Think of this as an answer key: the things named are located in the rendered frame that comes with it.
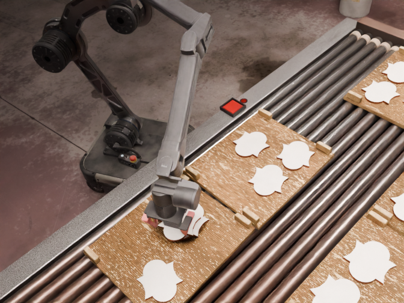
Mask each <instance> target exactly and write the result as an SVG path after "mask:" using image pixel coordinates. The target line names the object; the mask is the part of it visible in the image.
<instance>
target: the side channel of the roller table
mask: <svg viewBox="0 0 404 303"><path fill-rule="evenodd" d="M358 29H360V30H362V32H363V35H364V34H366V33H371V35H372V36H373V38H375V37H380V38H381V39H382V41H383V42H385V41H387V40H389V41H390V42H392V44H393V46H395V45H397V44H399V45H401V46H403V47H404V31H402V30H400V29H397V28H394V27H392V26H389V25H386V24H384V23H380V22H378V21H375V20H372V19H369V18H367V17H362V18H361V19H360V20H359V21H357V25H356V28H355V30H358Z"/></svg>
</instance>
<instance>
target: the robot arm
mask: <svg viewBox="0 0 404 303"><path fill-rule="evenodd" d="M143 1H144V2H146V3H148V4H149V5H151V6H152V7H153V8H155V9H157V10H158V11H160V12H161V13H163V14H164V15H166V16H167V17H169V18H170V19H172V20H173V21H175V22H177V23H178V24H179V25H181V26H182V27H184V28H186V29H187V30H188V31H186V32H185V33H184V35H183V37H182V39H181V42H182V43H181V47H180V51H181V53H180V58H179V70H178V74H177V79H176V84H175V88H174V94H173V99H172V103H171V109H170V114H169V117H168V123H167V128H166V132H165V136H164V139H163V140H162V145H161V149H160V150H159V153H158V159H157V163H156V166H157V168H158V170H157V172H156V175H157V176H158V177H159V178H160V179H159V180H156V181H155V182H153V183H152V185H151V187H150V190H151V194H152V197H153V200H150V201H149V202H148V205H147V207H146V208H145V211H144V214H143V216H142V218H141V219H142V221H144V222H146V223H148V224H150V225H151V226H153V227H154V228H156V227H157V226H158V220H161V221H163V223H164V225H165V226H168V227H172V228H177V229H179V230H180V231H181V232H182V233H183V234H184V235H185V236H186V235H187V233H188V230H189V226H190V224H191V222H192V219H193V217H194V215H195V213H194V212H192V211H188V213H187V215H186V216H185V218H184V220H183V222H182V219H183V216H184V214H185V213H186V211H187V210H188V209H190V210H196V209H197V207H198V204H199V201H200V193H201V188H200V187H199V185H198V184H197V183H195V182H190V181H188V180H185V179H182V178H179V177H180V176H181V175H182V173H183V167H184V163H185V159H184V156H185V150H186V137H187V132H188V126H189V120H190V116H191V110H192V104H193V100H194V94H195V88H196V84H197V78H198V73H199V70H201V65H202V60H203V57H204V55H205V54H206V52H207V49H208V47H209V45H210V42H211V39H212V37H213V34H214V32H215V29H214V28H213V24H212V20H211V16H210V14H208V13H206V12H205V13H204V14H203V13H200V12H197V11H195V10H194V9H192V8H191V7H188V6H187V5H186V4H184V3H182V2H181V1H179V0H143ZM151 218H153V219H154V220H155V223H154V222H152V221H151Z"/></svg>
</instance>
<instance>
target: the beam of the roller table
mask: <svg viewBox="0 0 404 303"><path fill-rule="evenodd" d="M356 25H357V21H356V20H353V19H350V18H348V17H347V18H345V19H344V20H343V21H341V22H340V23H339V24H337V25H336V26H335V27H333V28H332V29H330V30H329V31H328V32H326V33H325V34H324V35H323V36H321V37H320V38H318V39H317V40H316V41H314V42H313V43H312V44H310V45H309V46H307V47H306V48H305V49H303V50H302V51H300V53H298V54H296V55H295V56H294V57H293V58H291V59H290V60H288V61H287V62H286V63H284V64H283V65H282V66H280V67H279V68H277V69H276V70H275V71H273V72H272V73H271V74H270V75H268V76H267V77H265V78H264V79H262V80H261V81H260V82H259V83H257V84H255V86H253V87H252V88H250V89H249V90H248V91H246V92H245V93H243V94H242V95H241V96H239V97H238V98H237V99H236V100H238V101H240V99H247V100H248V101H247V102H246V103H244V104H245V105H246V109H244V110H243V111H242V112H241V113H239V114H238V115H237V116H235V117H234V118H233V117H231V116H229V115H228V114H226V113H225V112H223V111H221V110H220V111H219V112H218V113H216V114H215V115H214V116H212V117H211V118H209V119H208V120H207V121H205V122H204V123H203V124H201V125H200V126H198V127H197V128H196V129H194V130H193V131H192V132H191V133H189V134H188V135H187V137H186V150H185V156H184V159H185V162H186V161H187V160H188V159H190V158H191V157H193V155H195V154H196V153H198V152H199V151H200V150H201V149H203V148H204V147H205V146H207V145H208V144H209V143H211V142H212V141H213V140H214V139H216V138H217V137H219V136H220V135H221V134H222V133H224V132H225V131H226V130H227V129H229V128H230V127H232V125H234V124H235V123H237V122H238V121H239V120H240V119H242V118H243V117H244V116H246V115H247V114H248V113H250V112H251V111H252V110H253V109H255V108H256V107H258V106H259V105H260V104H261V103H263V102H264V101H265V100H266V99H268V98H269V97H271V95H273V94H274V93H276V92H277V91H278V90H279V89H281V88H282V87H283V86H285V85H286V84H287V83H289V82H290V81H291V80H292V79H294V78H295V77H297V76H298V75H299V74H300V73H302V72H303V71H304V70H305V69H307V68H308V67H309V66H311V65H312V64H313V63H315V62H316V61H317V60H318V59H319V58H321V57H322V56H324V55H325V54H326V53H327V52H329V51H330V50H331V49H333V48H334V47H335V46H337V45H338V44H339V43H340V42H342V41H343V40H344V39H346V38H347V37H348V36H349V35H350V34H351V33H352V32H354V31H355V28H356ZM157 159H158V157H157V158H155V159H154V160H152V161H151V162H150V163H148V164H147V165H146V166H144V167H143V168H141V169H140V170H139V171H137V172H136V173H135V174H134V175H132V176H130V177H129V178H128V179H127V180H125V181H124V182H123V183H121V184H120V185H118V186H117V187H116V188H114V189H113V190H112V191H110V192H109V193H107V194H106V195H105V196H104V197H102V198H101V199H99V200H98V201H97V202H95V203H94V204H93V205H91V206H90V207H89V208H87V209H86V210H84V211H83V212H82V213H80V214H79V215H78V216H76V217H75V218H73V219H72V220H71V221H69V222H68V223H67V224H66V225H64V226H63V227H61V228H60V229H59V230H57V231H56V232H55V233H53V234H52V235H50V236H49V237H48V238H46V239H45V240H44V241H42V242H41V243H40V244H38V245H37V246H35V247H34V248H33V249H32V250H30V251H29V252H27V253H26V254H25V255H23V256H22V257H21V258H19V259H18V260H16V261H15V262H14V263H12V264H11V265H10V266H9V267H7V268H5V269H4V270H3V271H2V272H0V303H3V302H4V301H6V300H7V299H8V298H9V297H11V296H12V295H13V294H15V293H16V292H17V291H18V290H20V289H21V288H22V287H23V286H25V285H26V284H28V283H29V282H30V281H31V280H33V279H34V278H35V277H37V276H38V275H39V274H41V273H42V272H43V271H45V270H46V269H47V268H48V267H50V266H51V265H52V264H54V263H55V262H56V261H57V260H59V259H60V258H61V257H62V256H64V255H65V254H67V253H68V252H69V251H70V250H72V249H73V248H74V247H75V246H77V245H78V244H80V243H81V242H82V241H83V240H85V239H86V238H87V237H88V236H90V235H91V234H93V233H94V232H95V231H96V230H98V229H99V228H100V227H101V226H103V225H104V224H106V223H107V222H108V221H109V220H111V219H112V218H113V217H114V216H116V215H117V214H119V213H120V212H121V211H122V210H124V209H125V208H126V207H127V206H129V205H130V204H132V203H133V202H134V201H135V200H137V199H138V198H139V197H140V196H142V195H143V194H145V193H146V192H147V191H148V190H149V189H150V187H151V185H152V183H153V182H155V181H156V180H159V179H160V178H159V177H158V176H157V175H156V172H157V170H158V168H157V166H156V163H157Z"/></svg>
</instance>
